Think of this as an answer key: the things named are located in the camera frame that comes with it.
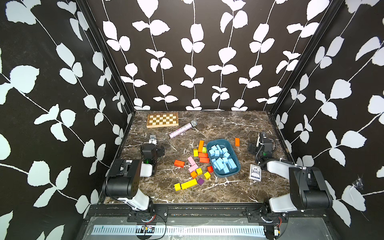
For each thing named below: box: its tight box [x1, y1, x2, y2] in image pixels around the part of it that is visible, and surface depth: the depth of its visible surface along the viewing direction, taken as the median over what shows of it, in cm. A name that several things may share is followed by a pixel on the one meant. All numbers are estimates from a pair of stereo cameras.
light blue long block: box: [227, 158, 238, 170], surface depth 92 cm
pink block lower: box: [188, 164, 199, 173], surface depth 91 cm
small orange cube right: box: [234, 137, 241, 147], surface depth 103 cm
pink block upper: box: [187, 156, 196, 166], surface depth 94 cm
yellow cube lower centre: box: [204, 171, 211, 180], surface depth 87 cm
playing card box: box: [249, 164, 262, 182], surface depth 88 cm
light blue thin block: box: [215, 157, 225, 170], surface depth 90 cm
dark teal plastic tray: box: [206, 138, 241, 178], surface depth 94 cm
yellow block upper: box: [193, 148, 199, 157], surface depth 97 cm
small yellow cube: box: [174, 183, 181, 192], surface depth 83 cm
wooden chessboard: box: [146, 112, 179, 128], surface depth 113 cm
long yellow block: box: [181, 179, 198, 190], surface depth 85 cm
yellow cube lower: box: [196, 167, 203, 176], surface depth 88 cm
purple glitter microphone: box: [168, 119, 198, 139], surface depth 108 cm
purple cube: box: [197, 177, 205, 186], surface depth 85 cm
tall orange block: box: [198, 140, 205, 153], surface depth 102 cm
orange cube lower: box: [190, 171, 198, 179], surface depth 88 cm
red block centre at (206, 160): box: [199, 157, 210, 163], surface depth 95 cm
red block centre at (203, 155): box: [198, 153, 208, 158], surface depth 98 cm
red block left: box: [174, 159, 186, 168], surface depth 92 cm
